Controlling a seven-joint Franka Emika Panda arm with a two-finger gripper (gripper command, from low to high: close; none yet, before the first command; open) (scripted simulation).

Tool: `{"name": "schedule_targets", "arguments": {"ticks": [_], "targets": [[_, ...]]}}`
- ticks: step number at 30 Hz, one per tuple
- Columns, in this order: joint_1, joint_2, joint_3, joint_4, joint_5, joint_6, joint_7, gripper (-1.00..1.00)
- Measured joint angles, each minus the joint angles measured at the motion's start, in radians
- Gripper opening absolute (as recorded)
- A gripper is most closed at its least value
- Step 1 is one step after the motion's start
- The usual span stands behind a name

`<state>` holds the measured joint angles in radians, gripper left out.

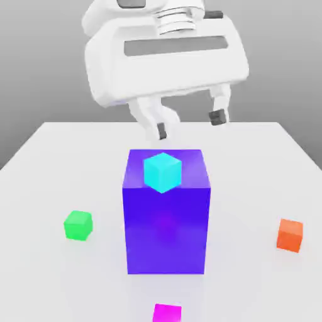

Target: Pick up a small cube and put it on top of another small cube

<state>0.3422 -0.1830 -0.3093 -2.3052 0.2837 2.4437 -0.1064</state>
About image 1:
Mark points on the small magenta cube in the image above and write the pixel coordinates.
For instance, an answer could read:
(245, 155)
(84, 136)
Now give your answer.
(167, 314)

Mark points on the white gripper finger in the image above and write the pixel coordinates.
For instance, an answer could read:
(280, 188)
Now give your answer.
(147, 113)
(220, 105)

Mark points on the small green cube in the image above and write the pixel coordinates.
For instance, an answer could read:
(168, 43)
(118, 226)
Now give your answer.
(78, 225)

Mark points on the small cyan cube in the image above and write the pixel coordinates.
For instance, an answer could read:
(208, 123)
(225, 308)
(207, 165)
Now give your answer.
(162, 172)

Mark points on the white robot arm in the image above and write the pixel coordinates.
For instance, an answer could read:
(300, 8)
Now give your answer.
(100, 15)

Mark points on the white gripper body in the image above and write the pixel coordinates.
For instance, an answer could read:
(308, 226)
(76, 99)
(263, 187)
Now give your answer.
(166, 73)

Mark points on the small orange cube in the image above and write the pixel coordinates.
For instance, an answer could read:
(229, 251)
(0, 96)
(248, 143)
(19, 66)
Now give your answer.
(289, 235)

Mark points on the large blue box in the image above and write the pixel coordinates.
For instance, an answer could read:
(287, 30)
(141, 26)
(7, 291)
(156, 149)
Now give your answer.
(166, 231)

